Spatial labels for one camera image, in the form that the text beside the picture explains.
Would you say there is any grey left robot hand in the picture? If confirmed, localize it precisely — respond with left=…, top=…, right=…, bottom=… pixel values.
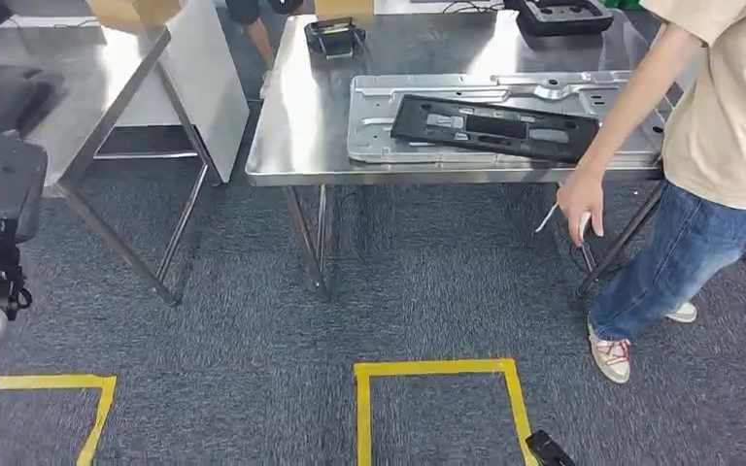
left=0, top=131, right=50, bottom=246

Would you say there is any person's right hand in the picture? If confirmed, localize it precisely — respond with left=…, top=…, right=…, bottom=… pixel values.
left=556, top=167, right=606, bottom=248

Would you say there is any white hand tool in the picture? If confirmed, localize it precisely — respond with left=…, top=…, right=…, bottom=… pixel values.
left=534, top=202, right=593, bottom=247

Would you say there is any black plastic panel with cutouts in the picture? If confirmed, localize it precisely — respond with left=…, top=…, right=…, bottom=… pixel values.
left=390, top=93, right=601, bottom=166

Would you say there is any steel table with slanted legs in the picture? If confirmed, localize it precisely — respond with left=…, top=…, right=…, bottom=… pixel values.
left=0, top=24, right=211, bottom=308

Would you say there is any person's shoe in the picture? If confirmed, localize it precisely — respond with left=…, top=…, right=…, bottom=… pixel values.
left=586, top=321, right=633, bottom=385
left=664, top=301, right=699, bottom=325

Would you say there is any black moulded tray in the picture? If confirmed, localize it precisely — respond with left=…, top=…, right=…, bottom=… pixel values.
left=515, top=0, right=615, bottom=38

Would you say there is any pressed metal sheet part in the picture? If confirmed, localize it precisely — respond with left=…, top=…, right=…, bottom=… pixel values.
left=346, top=70, right=669, bottom=167

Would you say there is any cardboard box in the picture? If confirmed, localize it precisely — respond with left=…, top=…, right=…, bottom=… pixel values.
left=85, top=0, right=183, bottom=35
left=313, top=0, right=375, bottom=21

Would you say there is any black robot foot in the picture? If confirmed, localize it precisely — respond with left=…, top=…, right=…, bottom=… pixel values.
left=525, top=428, right=578, bottom=466

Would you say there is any steel table with pressed sheet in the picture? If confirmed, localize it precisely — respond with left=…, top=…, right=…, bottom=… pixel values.
left=245, top=9, right=687, bottom=304

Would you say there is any person in background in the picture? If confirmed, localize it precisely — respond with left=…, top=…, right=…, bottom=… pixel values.
left=223, top=0, right=306, bottom=102

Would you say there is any small black device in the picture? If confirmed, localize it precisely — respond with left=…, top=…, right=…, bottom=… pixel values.
left=303, top=17, right=370, bottom=61

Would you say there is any black cable on table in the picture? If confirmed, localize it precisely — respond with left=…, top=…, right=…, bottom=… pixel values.
left=439, top=0, right=507, bottom=15

